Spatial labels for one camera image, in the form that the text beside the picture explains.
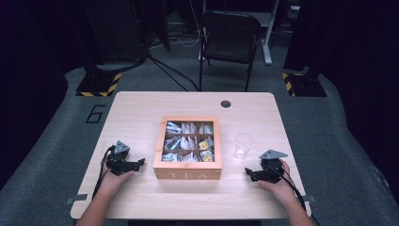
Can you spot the black folding chair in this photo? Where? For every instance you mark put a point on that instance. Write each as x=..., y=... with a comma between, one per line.
x=230, y=37

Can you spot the person's left hand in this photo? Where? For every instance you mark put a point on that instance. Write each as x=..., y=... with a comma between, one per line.
x=111, y=185

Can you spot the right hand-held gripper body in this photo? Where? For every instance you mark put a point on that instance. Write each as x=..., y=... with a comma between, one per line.
x=270, y=172

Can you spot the person's right hand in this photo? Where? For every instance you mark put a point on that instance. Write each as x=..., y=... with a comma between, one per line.
x=282, y=190

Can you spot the clear plastic cup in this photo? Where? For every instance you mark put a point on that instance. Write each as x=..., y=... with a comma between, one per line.
x=244, y=147

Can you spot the striped black stand base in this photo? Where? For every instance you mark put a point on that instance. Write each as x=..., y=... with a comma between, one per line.
x=97, y=84
x=306, y=85

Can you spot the white desk leg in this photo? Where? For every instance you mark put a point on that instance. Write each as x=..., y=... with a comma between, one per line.
x=268, y=47

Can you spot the assortment of tea bags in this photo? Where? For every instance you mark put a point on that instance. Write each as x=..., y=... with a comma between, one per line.
x=188, y=142

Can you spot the black cabinet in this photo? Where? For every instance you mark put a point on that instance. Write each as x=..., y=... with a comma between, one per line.
x=116, y=28

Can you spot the grey tape strip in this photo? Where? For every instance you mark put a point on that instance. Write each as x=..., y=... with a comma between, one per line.
x=76, y=199
x=310, y=198

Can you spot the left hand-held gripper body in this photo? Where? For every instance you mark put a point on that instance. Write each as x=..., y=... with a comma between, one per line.
x=117, y=161

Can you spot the wooden tea box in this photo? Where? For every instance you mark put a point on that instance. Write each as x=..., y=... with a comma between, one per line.
x=188, y=174

